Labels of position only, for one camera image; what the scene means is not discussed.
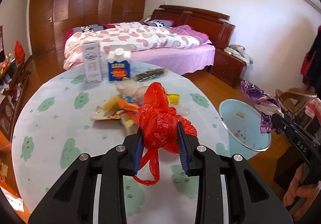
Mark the wooden side cabinet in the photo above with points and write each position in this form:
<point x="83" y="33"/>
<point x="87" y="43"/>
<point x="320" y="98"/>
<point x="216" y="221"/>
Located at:
<point x="14" y="81"/>

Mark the wooden nightstand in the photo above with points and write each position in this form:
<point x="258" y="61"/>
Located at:
<point x="227" y="68"/>

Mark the hanging dark clothes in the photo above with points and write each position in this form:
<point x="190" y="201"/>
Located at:
<point x="311" y="66"/>

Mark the pink bed sheet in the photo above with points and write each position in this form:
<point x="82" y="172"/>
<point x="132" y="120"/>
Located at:
<point x="179" y="61"/>

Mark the red gift bag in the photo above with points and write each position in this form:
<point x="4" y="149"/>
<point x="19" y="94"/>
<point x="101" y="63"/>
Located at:
<point x="19" y="52"/>

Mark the light blue trash bin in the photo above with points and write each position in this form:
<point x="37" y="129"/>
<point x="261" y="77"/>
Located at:
<point x="242" y="122"/>

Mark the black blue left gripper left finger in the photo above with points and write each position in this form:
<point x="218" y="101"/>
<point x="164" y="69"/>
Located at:
<point x="92" y="186"/>

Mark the clothes pile on nightstand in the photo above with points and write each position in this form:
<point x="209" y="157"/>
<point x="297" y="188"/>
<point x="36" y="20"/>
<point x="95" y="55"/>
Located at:
<point x="238" y="51"/>

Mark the red plastic bag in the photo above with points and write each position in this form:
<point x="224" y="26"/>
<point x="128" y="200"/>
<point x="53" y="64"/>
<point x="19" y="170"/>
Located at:
<point x="158" y="122"/>

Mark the blue Look drink carton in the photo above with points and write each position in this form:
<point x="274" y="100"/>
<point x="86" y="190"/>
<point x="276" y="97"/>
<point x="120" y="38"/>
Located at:
<point x="119" y="65"/>

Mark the dark striped packet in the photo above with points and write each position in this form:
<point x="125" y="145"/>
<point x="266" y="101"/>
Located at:
<point x="150" y="74"/>

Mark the white milk carton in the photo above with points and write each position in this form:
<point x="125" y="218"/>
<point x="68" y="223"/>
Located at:
<point x="92" y="62"/>

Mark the heart pattern duvet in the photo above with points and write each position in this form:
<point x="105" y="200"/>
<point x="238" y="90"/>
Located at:
<point x="133" y="36"/>

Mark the folding wooden chair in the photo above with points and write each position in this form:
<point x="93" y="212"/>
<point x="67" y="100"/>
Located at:
<point x="294" y="100"/>

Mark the person's right hand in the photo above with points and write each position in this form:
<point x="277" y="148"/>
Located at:
<point x="309" y="192"/>

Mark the wooden bed frame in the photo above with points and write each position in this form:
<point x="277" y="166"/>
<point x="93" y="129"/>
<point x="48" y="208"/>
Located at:
<point x="214" y="24"/>

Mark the wooden door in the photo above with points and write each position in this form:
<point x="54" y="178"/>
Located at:
<point x="41" y="26"/>

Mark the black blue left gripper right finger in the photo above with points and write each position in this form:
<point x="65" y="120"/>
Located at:
<point x="229" y="189"/>

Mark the purple plastic bag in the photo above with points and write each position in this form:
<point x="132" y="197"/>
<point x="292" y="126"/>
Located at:
<point x="266" y="105"/>

